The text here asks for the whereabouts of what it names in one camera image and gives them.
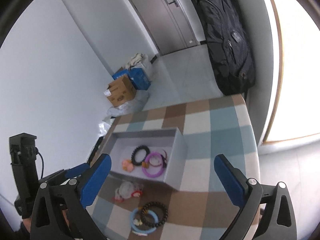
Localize blue cardboard box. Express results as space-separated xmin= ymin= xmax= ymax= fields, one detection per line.
xmin=112 ymin=68 xmax=151 ymax=90

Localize black bead bracelet in box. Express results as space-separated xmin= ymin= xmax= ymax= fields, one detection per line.
xmin=131 ymin=145 xmax=150 ymax=166

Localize grey open gift box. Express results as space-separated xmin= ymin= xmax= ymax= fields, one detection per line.
xmin=102 ymin=128 xmax=187 ymax=190

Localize brown cardboard box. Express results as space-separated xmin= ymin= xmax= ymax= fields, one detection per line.
xmin=104 ymin=75 xmax=136 ymax=107

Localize black backpack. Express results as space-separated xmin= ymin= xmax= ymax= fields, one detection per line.
xmin=198 ymin=0 xmax=255 ymax=95

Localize light blue ring bracelet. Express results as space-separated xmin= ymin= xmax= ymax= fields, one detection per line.
xmin=130 ymin=207 xmax=160 ymax=234

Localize white plastic bags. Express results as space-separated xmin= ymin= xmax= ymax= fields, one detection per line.
xmin=99 ymin=90 xmax=149 ymax=137

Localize purple ring bracelet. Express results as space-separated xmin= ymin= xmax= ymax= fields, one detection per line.
xmin=141 ymin=152 xmax=167 ymax=178

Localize dark brown bead bracelet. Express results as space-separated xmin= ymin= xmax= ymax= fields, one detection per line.
xmin=140 ymin=201 xmax=169 ymax=228

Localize white tote bag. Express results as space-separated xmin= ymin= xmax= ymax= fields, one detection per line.
xmin=124 ymin=53 xmax=154 ymax=81

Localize red white charm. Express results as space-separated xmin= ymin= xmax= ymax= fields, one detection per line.
xmin=131 ymin=190 xmax=143 ymax=197

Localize person's left hand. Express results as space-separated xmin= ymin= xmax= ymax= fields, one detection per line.
xmin=19 ymin=208 xmax=71 ymax=240

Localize grey door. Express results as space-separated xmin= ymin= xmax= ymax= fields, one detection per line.
xmin=129 ymin=0 xmax=199 ymax=55

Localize pink plush hair tie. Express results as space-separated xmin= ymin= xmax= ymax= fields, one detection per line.
xmin=121 ymin=158 xmax=135 ymax=172

